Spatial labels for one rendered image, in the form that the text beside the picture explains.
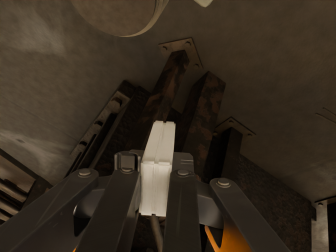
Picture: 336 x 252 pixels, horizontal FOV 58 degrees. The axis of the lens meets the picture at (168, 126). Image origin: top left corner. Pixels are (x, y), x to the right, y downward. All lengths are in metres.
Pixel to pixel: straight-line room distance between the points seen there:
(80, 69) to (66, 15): 0.23
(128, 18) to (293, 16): 0.62
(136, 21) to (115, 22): 0.03
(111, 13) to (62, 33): 0.83
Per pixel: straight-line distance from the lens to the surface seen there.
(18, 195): 0.48
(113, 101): 1.17
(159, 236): 0.76
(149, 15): 0.36
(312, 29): 0.95
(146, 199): 0.16
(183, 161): 0.17
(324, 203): 1.58
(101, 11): 0.39
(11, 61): 1.48
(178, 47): 1.02
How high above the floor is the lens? 0.82
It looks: 39 degrees down
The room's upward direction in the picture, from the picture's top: 158 degrees counter-clockwise
